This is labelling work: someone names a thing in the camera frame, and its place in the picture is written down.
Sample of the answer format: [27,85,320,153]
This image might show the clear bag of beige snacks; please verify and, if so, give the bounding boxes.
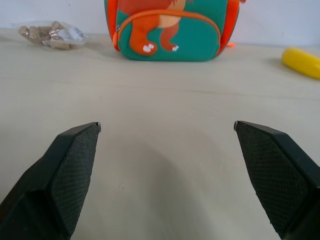
[10,20,89,51]

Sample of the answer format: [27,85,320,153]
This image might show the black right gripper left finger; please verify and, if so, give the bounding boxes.
[0,121,102,240]

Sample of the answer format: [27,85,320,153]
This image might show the green orange dinosaur backpack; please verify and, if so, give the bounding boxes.
[103,0,248,62]

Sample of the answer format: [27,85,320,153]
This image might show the yellow banana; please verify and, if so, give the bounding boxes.
[281,47,320,81]

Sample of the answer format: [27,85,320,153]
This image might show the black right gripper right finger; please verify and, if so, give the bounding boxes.
[233,120,320,240]

